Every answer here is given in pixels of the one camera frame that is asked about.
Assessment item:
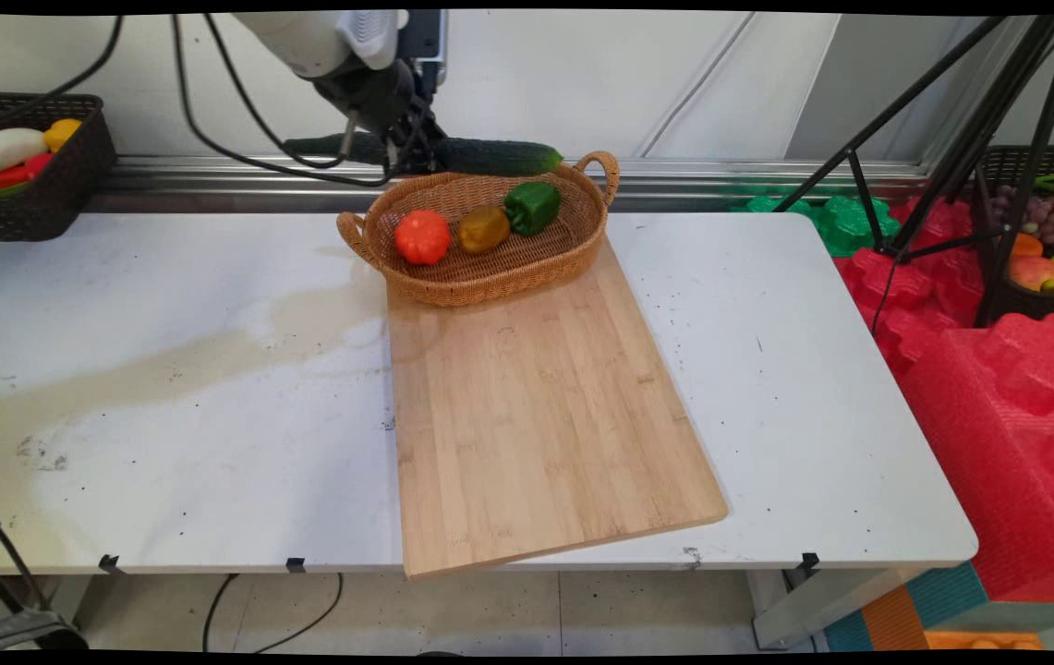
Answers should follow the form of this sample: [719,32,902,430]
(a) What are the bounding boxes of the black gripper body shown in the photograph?
[312,61,429,138]

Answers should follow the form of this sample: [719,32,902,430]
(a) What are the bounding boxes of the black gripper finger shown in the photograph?
[382,119,442,175]
[414,91,447,146]

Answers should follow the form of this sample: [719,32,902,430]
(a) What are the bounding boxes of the dark green cucumber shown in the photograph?
[284,133,565,178]

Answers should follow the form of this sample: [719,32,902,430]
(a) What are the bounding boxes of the yellow-brown toy bell pepper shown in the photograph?
[458,205,512,256]

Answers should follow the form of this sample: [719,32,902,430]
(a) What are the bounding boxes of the green toy bell pepper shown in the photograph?
[503,181,563,237]

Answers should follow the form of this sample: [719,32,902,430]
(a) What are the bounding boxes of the bamboo cutting board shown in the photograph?
[385,233,730,580]

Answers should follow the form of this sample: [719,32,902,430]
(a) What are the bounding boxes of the small yellow toy pepper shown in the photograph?
[42,117,85,154]

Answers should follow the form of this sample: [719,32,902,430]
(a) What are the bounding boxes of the black plastic vegetable basket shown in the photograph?
[0,91,119,245]

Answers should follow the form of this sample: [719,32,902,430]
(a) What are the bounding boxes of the white toy eggplant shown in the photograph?
[0,127,50,174]

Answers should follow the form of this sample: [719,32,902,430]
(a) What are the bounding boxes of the red toy chili pepper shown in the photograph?
[0,151,55,194]

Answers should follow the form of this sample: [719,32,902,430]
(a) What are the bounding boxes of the green foam mat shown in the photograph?
[733,187,903,259]

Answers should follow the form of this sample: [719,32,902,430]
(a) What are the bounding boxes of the small red foam mat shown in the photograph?
[834,194,987,381]

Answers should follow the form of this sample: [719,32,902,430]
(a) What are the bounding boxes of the grey metal table leg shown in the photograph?
[46,574,95,638]
[746,565,917,650]

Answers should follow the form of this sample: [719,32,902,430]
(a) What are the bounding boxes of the black tripod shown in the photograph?
[771,14,1054,330]

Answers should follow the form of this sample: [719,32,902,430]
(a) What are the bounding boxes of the black plastic fruit basket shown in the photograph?
[972,145,1054,325]

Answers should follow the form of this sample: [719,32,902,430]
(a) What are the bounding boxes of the red-yellow toy mango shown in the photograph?
[1008,255,1054,294]

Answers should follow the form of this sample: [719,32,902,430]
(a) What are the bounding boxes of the purple toy grapes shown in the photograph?
[991,185,1054,249]

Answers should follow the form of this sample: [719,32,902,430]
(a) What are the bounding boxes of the large red foam mat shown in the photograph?
[900,312,1054,603]

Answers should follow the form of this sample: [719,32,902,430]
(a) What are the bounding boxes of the blue and orange foam mat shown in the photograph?
[822,561,990,653]

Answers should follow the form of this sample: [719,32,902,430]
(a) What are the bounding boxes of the orange foam piece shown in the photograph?
[923,629,1045,653]

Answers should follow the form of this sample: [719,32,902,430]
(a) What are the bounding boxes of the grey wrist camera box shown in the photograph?
[394,11,449,91]

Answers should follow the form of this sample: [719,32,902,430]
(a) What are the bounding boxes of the oval wicker basket with handles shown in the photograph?
[336,151,621,308]

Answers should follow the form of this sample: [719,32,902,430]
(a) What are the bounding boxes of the aluminium wall rail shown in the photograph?
[88,154,939,215]

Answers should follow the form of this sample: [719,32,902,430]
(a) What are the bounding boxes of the black floor cable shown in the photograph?
[254,573,345,655]
[201,573,241,654]

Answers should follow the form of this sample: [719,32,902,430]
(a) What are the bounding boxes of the black cable with silver plug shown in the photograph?
[0,487,91,653]

